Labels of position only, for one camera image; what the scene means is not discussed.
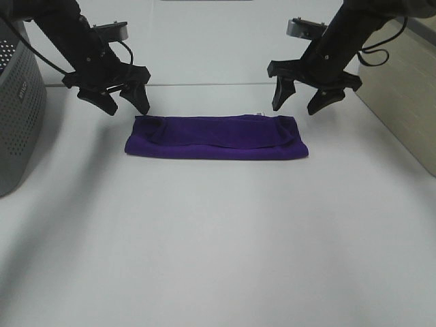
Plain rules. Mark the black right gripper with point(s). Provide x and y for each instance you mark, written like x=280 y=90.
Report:
x=320 y=67

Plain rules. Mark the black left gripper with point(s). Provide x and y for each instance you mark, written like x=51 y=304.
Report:
x=108 y=74

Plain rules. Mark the purple towel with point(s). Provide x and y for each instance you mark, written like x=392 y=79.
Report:
x=245 y=137

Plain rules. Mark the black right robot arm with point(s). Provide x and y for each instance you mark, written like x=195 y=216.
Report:
x=333 y=46

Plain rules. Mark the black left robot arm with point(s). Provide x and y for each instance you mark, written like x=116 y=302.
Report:
x=63 y=24

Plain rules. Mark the beige storage box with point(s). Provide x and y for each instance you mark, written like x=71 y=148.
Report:
x=400 y=88

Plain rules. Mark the grey perforated plastic basket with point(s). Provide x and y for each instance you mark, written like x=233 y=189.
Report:
x=23 y=104

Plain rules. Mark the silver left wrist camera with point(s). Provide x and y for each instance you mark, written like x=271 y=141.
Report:
x=114 y=32

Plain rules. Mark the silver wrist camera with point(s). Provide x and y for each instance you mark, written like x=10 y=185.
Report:
x=304 y=29
x=114 y=32

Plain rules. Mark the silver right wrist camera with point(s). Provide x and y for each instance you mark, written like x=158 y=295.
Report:
x=304 y=29

